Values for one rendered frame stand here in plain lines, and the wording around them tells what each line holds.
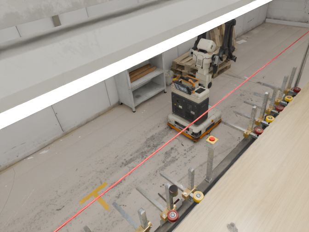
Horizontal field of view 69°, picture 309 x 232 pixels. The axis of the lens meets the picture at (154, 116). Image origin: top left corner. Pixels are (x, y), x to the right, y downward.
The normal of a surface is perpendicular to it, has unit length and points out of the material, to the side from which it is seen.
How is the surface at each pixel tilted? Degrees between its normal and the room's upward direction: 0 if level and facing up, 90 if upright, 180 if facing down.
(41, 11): 90
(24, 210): 0
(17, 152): 90
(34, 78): 61
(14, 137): 90
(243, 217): 0
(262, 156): 0
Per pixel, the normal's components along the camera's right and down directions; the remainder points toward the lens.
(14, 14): 0.70, 0.38
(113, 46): 0.56, -0.05
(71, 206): -0.09, -0.80
